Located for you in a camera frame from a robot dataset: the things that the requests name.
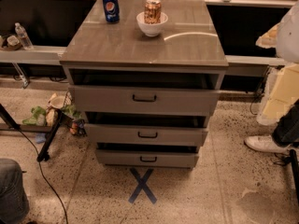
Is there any orange soda can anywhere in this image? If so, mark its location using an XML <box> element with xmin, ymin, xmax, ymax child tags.
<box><xmin>144</xmin><ymin>0</ymin><xmax>162</xmax><ymax>24</ymax></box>

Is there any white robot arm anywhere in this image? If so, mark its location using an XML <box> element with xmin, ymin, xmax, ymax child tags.
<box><xmin>256</xmin><ymin>0</ymin><xmax>299</xmax><ymax>63</ymax></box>

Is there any white ceramic bowl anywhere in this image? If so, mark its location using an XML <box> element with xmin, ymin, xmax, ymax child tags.
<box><xmin>136</xmin><ymin>12</ymin><xmax>168</xmax><ymax>37</ymax></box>

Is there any blue Pepsi can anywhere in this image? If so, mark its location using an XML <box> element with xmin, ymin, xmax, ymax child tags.
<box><xmin>102</xmin><ymin>0</ymin><xmax>120</xmax><ymax>23</ymax></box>

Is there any dark trouser leg right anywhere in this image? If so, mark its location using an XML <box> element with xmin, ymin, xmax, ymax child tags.
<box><xmin>272</xmin><ymin>100</ymin><xmax>299</xmax><ymax>147</ymax></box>

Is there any white sneaker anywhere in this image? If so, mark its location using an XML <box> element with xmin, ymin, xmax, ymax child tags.
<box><xmin>245</xmin><ymin>135</ymin><xmax>293</xmax><ymax>154</ymax></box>

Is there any grey drawer cabinet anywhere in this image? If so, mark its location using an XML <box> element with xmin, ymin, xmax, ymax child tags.
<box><xmin>59</xmin><ymin>0</ymin><xmax>230</xmax><ymax>170</ymax></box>

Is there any top grey drawer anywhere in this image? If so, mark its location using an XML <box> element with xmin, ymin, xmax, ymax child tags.
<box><xmin>69</xmin><ymin>85</ymin><xmax>220</xmax><ymax>116</ymax></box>

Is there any grey drawer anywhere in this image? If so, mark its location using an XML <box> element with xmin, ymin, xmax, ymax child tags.
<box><xmin>69</xmin><ymin>85</ymin><xmax>220</xmax><ymax>116</ymax></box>
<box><xmin>85</xmin><ymin>124</ymin><xmax>207</xmax><ymax>147</ymax></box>
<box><xmin>95</xmin><ymin>149</ymin><xmax>199</xmax><ymax>168</ymax></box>

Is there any middle grey drawer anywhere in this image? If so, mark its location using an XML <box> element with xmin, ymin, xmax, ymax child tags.
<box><xmin>85</xmin><ymin>124</ymin><xmax>207</xmax><ymax>147</ymax></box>

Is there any blue tape X mark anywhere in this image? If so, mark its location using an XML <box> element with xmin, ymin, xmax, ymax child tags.
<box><xmin>129</xmin><ymin>168</ymin><xmax>157</xmax><ymax>204</ymax></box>

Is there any bottom grey drawer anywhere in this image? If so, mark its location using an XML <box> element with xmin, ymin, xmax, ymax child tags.
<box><xmin>95</xmin><ymin>149</ymin><xmax>199</xmax><ymax>168</ymax></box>

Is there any pile of toys and bags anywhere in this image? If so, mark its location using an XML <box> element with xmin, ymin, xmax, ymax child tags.
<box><xmin>22</xmin><ymin>91</ymin><xmax>86</xmax><ymax>135</ymax></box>

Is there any clear plastic water bottle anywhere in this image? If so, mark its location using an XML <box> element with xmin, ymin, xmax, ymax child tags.
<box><xmin>15</xmin><ymin>22</ymin><xmax>34</xmax><ymax>49</ymax></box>

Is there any black tripod leg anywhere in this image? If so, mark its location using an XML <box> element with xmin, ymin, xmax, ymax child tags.
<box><xmin>36</xmin><ymin>110</ymin><xmax>64</xmax><ymax>162</ymax></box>

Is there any brown plate with food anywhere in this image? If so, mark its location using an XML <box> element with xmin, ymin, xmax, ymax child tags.
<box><xmin>0</xmin><ymin>35</ymin><xmax>21</xmax><ymax>51</ymax></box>

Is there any person's jeans leg left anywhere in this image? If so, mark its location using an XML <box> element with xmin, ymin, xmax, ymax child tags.
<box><xmin>0</xmin><ymin>159</ymin><xmax>29</xmax><ymax>224</ymax></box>

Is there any black floor cable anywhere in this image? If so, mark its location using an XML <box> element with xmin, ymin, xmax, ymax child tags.
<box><xmin>17</xmin><ymin>128</ymin><xmax>70</xmax><ymax>224</ymax></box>

